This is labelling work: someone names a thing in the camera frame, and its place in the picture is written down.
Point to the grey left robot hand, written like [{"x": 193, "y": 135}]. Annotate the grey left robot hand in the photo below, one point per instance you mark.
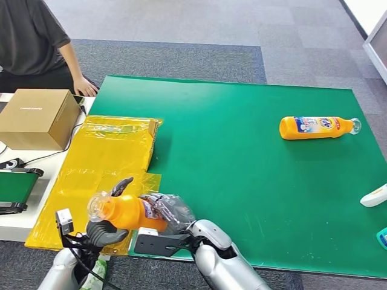
[{"x": 104, "y": 234}]

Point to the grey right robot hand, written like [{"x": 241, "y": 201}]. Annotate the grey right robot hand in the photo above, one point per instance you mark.
[{"x": 175, "y": 214}]

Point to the orange bottle back label showing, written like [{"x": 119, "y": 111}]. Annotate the orange bottle back label showing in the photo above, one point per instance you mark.
[{"x": 130, "y": 212}]

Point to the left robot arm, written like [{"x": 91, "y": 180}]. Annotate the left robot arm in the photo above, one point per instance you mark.
[{"x": 60, "y": 272}]

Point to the person's forearm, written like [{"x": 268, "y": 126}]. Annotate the person's forearm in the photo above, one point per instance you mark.
[{"x": 72, "y": 62}]

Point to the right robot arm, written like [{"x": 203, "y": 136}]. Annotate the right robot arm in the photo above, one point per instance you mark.
[{"x": 224, "y": 268}]

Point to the orange bottle blue front label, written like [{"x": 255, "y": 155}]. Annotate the orange bottle blue front label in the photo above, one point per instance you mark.
[{"x": 314, "y": 128}]

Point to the white plastic bottle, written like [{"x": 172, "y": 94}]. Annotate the white plastic bottle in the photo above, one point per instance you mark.
[{"x": 375, "y": 197}]

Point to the green white bag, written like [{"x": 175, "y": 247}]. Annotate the green white bag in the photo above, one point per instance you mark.
[{"x": 97, "y": 274}]

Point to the yellow plastic-wrapped box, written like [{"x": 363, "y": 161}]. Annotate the yellow plastic-wrapped box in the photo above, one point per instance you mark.
[{"x": 100, "y": 160}]

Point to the green mat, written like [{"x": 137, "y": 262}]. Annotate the green mat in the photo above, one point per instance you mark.
[{"x": 242, "y": 180}]

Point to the white side table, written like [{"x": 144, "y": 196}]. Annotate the white side table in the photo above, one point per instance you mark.
[{"x": 45, "y": 180}]

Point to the green belt conveyor device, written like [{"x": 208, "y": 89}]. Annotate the green belt conveyor device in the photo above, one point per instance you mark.
[{"x": 15, "y": 188}]

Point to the dark phone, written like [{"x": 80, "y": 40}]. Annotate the dark phone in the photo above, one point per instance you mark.
[{"x": 78, "y": 99}]

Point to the brown cardboard box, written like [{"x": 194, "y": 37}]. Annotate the brown cardboard box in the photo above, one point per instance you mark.
[{"x": 33, "y": 120}]

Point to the person's hand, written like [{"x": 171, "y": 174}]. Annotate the person's hand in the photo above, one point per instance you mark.
[{"x": 85, "y": 87}]

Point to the person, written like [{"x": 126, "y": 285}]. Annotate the person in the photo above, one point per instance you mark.
[{"x": 27, "y": 40}]

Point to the teal package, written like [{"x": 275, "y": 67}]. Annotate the teal package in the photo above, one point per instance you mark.
[{"x": 382, "y": 239}]

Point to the white cabinet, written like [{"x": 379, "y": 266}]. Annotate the white cabinet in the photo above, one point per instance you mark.
[{"x": 378, "y": 44}]

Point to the black camera bracket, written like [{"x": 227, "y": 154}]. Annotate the black camera bracket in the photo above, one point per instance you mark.
[{"x": 160, "y": 245}]

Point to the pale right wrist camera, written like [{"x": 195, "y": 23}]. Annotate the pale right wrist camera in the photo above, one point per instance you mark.
[{"x": 147, "y": 232}]

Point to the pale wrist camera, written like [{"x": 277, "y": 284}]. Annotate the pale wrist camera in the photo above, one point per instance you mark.
[
  {"x": 147, "y": 232},
  {"x": 64, "y": 221}
]

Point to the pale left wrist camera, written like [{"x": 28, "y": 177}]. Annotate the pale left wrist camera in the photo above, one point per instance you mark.
[{"x": 64, "y": 221}]

